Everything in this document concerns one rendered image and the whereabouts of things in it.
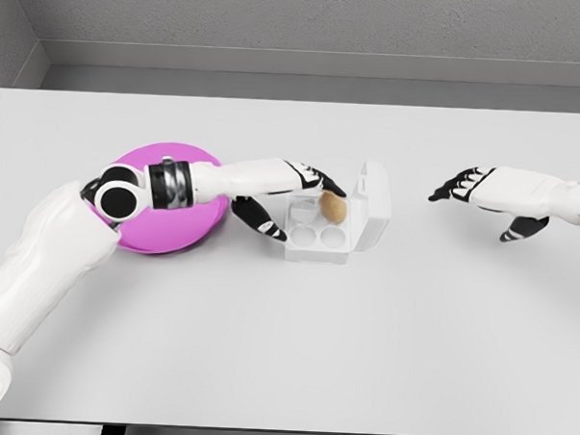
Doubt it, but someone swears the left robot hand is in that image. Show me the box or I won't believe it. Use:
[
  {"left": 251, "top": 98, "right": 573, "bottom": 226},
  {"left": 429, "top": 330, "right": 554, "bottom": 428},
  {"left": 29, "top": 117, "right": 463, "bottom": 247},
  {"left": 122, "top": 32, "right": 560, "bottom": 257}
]
[{"left": 224, "top": 155, "right": 349, "bottom": 245}]

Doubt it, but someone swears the pink round plate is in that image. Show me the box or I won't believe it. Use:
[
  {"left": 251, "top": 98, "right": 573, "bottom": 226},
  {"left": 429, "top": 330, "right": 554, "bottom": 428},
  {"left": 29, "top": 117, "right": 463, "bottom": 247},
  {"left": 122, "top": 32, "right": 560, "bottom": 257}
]
[{"left": 80, "top": 139, "right": 231, "bottom": 259}]

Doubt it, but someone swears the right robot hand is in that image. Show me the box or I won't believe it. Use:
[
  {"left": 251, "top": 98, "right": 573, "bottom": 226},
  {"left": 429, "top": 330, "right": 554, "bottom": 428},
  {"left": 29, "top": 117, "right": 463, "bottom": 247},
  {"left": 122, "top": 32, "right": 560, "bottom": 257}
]
[{"left": 426, "top": 163, "right": 557, "bottom": 245}]

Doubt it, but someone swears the brown egg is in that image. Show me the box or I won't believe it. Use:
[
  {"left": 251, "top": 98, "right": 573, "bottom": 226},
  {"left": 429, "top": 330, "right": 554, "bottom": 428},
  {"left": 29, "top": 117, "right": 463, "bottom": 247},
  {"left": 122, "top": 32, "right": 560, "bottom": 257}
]
[{"left": 316, "top": 190, "right": 349, "bottom": 226}]

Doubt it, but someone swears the white egg box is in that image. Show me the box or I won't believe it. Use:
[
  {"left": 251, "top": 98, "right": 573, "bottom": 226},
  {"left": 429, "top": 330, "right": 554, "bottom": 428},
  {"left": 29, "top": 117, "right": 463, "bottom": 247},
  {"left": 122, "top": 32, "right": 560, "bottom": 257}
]
[{"left": 282, "top": 155, "right": 394, "bottom": 270}]

